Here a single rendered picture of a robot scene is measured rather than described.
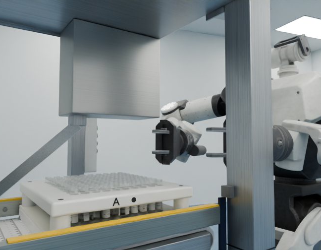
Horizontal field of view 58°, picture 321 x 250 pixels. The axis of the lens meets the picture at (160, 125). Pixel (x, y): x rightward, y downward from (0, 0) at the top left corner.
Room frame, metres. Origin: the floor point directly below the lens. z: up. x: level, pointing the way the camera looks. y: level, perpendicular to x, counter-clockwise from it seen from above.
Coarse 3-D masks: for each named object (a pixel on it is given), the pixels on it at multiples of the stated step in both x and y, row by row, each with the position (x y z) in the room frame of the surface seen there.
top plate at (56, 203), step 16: (32, 192) 0.48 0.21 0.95; (48, 192) 0.46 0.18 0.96; (64, 192) 0.46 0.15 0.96; (80, 192) 0.46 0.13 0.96; (112, 192) 0.46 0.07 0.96; (128, 192) 0.46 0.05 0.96; (144, 192) 0.46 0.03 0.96; (160, 192) 0.48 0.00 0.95; (176, 192) 0.50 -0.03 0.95; (192, 192) 0.52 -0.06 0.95; (48, 208) 0.40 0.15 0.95; (64, 208) 0.39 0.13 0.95; (80, 208) 0.40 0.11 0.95; (96, 208) 0.42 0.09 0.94; (112, 208) 0.43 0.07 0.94
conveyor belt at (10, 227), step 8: (0, 224) 0.54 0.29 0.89; (8, 224) 0.54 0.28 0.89; (16, 224) 0.54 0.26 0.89; (24, 224) 0.54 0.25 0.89; (0, 232) 0.49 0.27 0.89; (8, 232) 0.49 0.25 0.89; (16, 232) 0.49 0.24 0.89; (24, 232) 0.49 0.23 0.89; (184, 232) 0.50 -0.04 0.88; (192, 232) 0.51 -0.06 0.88; (0, 240) 0.45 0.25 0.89; (152, 240) 0.47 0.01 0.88; (160, 240) 0.48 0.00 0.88; (120, 248) 0.43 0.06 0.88; (128, 248) 0.44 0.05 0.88
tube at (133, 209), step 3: (132, 183) 0.50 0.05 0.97; (135, 183) 0.50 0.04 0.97; (132, 186) 0.50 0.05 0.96; (135, 186) 0.50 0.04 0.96; (132, 207) 0.50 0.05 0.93; (135, 207) 0.50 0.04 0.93; (132, 210) 0.50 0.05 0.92; (135, 210) 0.50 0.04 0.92; (132, 213) 0.50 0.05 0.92; (135, 213) 0.50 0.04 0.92
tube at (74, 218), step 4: (72, 188) 0.43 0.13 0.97; (76, 188) 0.44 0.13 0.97; (72, 192) 0.44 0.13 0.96; (76, 192) 0.44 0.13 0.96; (72, 216) 0.44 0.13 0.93; (76, 216) 0.44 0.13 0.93; (72, 220) 0.44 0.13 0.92; (76, 220) 0.44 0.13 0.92; (72, 224) 0.44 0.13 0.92; (76, 224) 0.44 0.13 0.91
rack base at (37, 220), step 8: (24, 208) 0.55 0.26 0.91; (32, 208) 0.55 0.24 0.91; (40, 208) 0.55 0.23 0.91; (168, 208) 0.55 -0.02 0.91; (24, 216) 0.53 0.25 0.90; (32, 216) 0.49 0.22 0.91; (40, 216) 0.49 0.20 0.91; (48, 216) 0.49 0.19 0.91; (120, 216) 0.49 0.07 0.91; (32, 224) 0.48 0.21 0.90; (40, 224) 0.45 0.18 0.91; (48, 224) 0.45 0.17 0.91; (80, 224) 0.45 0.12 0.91; (32, 232) 0.47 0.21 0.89
